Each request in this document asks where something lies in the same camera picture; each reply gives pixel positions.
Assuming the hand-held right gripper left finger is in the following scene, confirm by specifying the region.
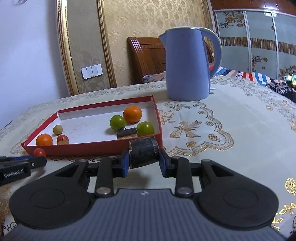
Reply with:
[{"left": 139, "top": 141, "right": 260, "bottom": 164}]
[{"left": 55, "top": 148, "right": 130, "bottom": 198}]

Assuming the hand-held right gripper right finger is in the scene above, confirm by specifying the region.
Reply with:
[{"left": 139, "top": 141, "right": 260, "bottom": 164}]
[{"left": 159, "top": 148, "right": 234, "bottom": 198}]

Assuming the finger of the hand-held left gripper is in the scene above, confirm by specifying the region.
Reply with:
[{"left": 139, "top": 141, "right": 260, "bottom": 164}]
[
  {"left": 0, "top": 156, "right": 48, "bottom": 171},
  {"left": 0, "top": 155, "right": 36, "bottom": 162}
]

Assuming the small orange mandarin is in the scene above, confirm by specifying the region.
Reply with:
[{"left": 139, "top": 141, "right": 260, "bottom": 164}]
[{"left": 36, "top": 134, "right": 53, "bottom": 146}]

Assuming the halved dark sugarcane piece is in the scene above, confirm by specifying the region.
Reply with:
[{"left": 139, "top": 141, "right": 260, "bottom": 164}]
[{"left": 116, "top": 128, "right": 138, "bottom": 139}]

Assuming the green tomato with stem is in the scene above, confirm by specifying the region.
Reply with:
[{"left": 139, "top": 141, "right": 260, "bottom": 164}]
[{"left": 110, "top": 115, "right": 127, "bottom": 132}]

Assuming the large orange mandarin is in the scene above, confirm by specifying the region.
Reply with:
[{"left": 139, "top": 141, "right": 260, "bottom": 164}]
[{"left": 123, "top": 106, "right": 142, "bottom": 124}]

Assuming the red cardboard box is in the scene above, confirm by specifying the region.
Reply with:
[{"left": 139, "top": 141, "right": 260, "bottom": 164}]
[{"left": 21, "top": 95, "right": 163, "bottom": 156}]

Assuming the cream embroidered tablecloth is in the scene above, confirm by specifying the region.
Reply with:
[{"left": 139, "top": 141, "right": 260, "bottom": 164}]
[{"left": 0, "top": 76, "right": 296, "bottom": 239}]

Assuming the floral pillow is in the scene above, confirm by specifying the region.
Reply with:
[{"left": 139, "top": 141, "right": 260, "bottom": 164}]
[{"left": 142, "top": 71, "right": 167, "bottom": 84}]

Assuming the blue electric kettle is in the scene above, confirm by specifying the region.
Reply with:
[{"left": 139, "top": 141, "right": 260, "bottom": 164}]
[{"left": 159, "top": 27, "right": 222, "bottom": 101}]

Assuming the wooden bed headboard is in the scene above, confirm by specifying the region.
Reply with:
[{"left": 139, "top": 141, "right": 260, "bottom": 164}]
[{"left": 127, "top": 37, "right": 214, "bottom": 84}]

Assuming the striped colourful blanket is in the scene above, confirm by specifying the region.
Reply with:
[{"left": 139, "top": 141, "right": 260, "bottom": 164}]
[{"left": 210, "top": 66, "right": 296, "bottom": 102}]

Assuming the floral sliding door wardrobe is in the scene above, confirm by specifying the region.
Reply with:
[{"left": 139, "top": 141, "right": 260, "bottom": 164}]
[{"left": 209, "top": 0, "right": 296, "bottom": 79}]

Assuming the white light switch panel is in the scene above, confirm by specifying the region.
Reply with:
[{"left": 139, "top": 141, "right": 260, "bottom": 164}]
[{"left": 81, "top": 64, "right": 103, "bottom": 80}]

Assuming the gold framed wall panel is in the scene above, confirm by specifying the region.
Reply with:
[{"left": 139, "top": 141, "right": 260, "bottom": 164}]
[{"left": 57, "top": 0, "right": 117, "bottom": 96}]

